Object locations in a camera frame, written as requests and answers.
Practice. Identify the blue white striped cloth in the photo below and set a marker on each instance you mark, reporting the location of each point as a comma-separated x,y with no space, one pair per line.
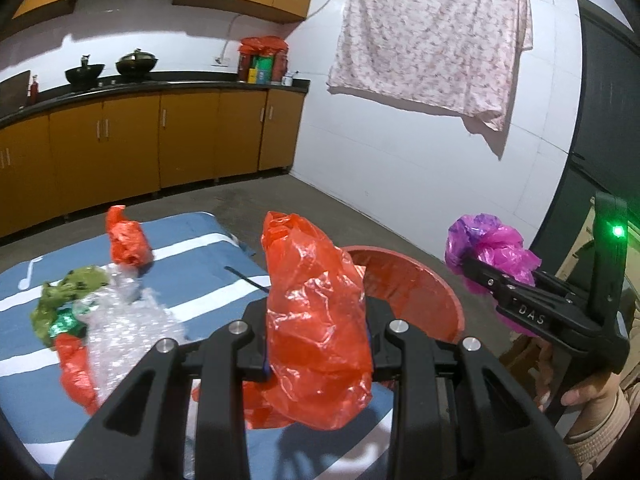
200,245

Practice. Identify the red bag of groceries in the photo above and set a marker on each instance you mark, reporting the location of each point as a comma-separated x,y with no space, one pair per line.
262,57

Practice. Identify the black kitchen countertop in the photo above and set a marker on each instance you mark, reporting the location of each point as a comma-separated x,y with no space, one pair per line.
150,85

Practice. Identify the red bottle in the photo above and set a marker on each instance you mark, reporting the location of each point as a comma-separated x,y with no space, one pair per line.
34,91

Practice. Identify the white wall socket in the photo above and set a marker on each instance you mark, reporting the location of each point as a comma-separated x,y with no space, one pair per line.
221,62

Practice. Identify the green plastic bag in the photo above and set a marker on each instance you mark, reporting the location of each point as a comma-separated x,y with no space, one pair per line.
60,295

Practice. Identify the red plastic basin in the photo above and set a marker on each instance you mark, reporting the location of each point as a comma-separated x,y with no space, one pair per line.
415,290

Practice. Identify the small knotted red plastic bag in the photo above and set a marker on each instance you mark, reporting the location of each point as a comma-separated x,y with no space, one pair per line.
127,242

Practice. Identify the purple plastic bag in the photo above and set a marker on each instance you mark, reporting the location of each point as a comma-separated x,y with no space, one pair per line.
480,240

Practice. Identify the black wok with lid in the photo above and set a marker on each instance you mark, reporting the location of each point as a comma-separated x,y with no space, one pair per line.
136,65

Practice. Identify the clear bubble wrap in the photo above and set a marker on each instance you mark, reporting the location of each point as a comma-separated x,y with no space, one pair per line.
130,330

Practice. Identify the open black wok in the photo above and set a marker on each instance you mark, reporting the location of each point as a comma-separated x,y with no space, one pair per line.
84,75

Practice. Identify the dark grey door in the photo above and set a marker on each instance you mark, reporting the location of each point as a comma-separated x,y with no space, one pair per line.
600,110

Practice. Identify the brown cutting board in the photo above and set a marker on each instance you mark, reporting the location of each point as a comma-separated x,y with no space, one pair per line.
14,92

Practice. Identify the wooden lower kitchen cabinets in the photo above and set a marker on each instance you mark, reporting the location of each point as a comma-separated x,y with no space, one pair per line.
130,140

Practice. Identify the floral hanging cloth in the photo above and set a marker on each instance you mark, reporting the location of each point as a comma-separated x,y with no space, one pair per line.
425,35

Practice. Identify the white mug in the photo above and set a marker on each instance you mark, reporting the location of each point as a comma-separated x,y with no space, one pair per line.
287,80

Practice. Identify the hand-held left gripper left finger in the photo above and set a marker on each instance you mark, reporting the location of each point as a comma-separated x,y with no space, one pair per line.
255,355

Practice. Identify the crumpled red plastic bag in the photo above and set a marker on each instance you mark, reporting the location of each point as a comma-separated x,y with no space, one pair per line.
75,375

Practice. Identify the person's right hand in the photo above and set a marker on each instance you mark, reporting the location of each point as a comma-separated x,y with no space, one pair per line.
585,392

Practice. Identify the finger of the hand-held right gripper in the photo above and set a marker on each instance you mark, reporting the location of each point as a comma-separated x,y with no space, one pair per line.
562,287
525,310

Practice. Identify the large red plastic bag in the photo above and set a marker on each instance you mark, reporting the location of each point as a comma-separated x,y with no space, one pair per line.
315,320

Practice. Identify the thin black stick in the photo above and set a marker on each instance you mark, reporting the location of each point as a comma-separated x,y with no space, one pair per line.
247,278

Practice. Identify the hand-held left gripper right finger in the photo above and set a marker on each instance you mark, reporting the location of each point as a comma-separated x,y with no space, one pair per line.
382,355

